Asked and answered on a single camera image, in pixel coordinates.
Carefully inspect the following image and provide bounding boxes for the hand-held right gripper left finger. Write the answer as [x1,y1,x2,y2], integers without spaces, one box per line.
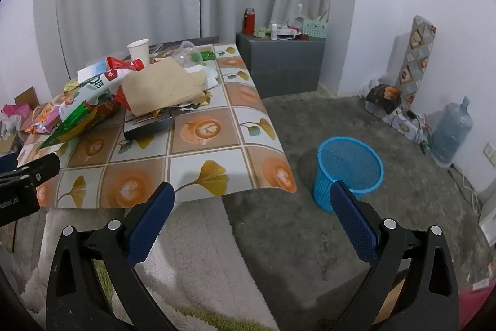
[46,181,177,331]

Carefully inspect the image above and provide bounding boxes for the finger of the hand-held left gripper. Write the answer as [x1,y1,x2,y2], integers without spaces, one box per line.
[0,154,62,190]
[0,153,19,173]

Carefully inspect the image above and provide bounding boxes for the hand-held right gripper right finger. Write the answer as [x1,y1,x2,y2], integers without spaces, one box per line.
[329,180,461,331]

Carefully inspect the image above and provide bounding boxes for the blue plastic wastebasket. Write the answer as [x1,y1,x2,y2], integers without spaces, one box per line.
[313,137,384,213]

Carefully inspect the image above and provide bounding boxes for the green snack packet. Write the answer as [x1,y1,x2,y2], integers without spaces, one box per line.
[37,100,102,151]

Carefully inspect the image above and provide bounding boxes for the orange and pink snack packet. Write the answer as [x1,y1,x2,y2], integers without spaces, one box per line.
[25,92,117,136]

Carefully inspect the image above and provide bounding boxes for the black box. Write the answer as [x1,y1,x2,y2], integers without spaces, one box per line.
[123,108,176,141]

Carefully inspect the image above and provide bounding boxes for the white strawberry drink pouch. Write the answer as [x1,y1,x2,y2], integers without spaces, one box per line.
[77,57,150,110]

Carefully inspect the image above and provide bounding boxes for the red snack packet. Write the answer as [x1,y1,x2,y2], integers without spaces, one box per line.
[114,87,130,110]

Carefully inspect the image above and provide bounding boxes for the yellow snack packet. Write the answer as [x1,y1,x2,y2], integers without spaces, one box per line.
[176,91,214,111]

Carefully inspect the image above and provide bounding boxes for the beige snack packet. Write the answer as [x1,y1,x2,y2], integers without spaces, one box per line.
[122,57,206,118]

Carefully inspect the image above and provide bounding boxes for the white tissue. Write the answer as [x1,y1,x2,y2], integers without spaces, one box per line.
[186,63,220,89]

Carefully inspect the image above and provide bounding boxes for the clear plastic container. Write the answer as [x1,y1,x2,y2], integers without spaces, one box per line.
[170,40,205,69]

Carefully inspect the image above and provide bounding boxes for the crumpled white bag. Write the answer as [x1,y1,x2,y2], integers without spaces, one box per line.
[0,116,22,141]

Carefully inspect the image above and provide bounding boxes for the open cardboard box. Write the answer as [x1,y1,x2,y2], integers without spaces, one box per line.
[13,86,47,115]

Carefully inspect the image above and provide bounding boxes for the ginkgo print tablecloth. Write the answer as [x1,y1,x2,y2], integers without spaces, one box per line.
[17,42,298,208]

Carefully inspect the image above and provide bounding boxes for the brown cardboard box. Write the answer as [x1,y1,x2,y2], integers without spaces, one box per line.
[378,269,410,321]

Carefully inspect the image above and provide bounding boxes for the white patterned box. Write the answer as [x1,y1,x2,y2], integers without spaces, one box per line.
[382,108,429,140]

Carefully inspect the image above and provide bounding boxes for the dark box with orange print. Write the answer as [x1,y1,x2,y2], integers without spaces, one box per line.
[366,83,402,117]

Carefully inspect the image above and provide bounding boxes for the blue water jug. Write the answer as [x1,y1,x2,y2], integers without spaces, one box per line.
[432,96,474,163]

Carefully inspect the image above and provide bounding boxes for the white plastic bag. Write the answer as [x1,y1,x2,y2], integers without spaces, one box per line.
[358,79,380,100]

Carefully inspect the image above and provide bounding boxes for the pink cloth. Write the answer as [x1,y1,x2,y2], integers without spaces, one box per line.
[459,279,491,331]

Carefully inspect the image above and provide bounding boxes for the white paper cup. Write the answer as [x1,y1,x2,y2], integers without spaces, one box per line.
[127,39,151,64]

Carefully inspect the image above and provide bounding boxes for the patterned wrapped column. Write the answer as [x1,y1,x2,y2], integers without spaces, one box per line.
[394,15,437,118]

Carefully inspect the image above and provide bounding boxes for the white panel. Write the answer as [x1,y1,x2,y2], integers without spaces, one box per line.
[387,34,411,87]

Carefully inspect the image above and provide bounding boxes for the grey cabinet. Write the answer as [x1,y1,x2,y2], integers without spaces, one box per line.
[236,32,325,99]

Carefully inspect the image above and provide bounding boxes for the dark printed flat box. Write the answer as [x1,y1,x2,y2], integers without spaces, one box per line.
[149,36,220,54]

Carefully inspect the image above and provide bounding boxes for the teal desk organizer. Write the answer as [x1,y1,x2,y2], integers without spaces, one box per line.
[301,18,329,41]

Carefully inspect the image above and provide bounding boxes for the white red flat item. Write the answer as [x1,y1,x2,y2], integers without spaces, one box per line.
[277,26,303,42]

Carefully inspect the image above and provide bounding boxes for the clear plastic bag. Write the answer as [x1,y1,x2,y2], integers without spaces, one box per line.
[289,4,311,30]

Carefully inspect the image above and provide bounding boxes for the red thermos bottle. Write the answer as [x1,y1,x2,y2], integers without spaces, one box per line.
[243,8,256,36]

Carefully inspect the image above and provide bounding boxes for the white cable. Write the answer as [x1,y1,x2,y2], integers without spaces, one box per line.
[449,163,482,216]

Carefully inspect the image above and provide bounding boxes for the black cable bundle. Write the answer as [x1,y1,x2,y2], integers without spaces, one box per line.
[403,110,432,150]

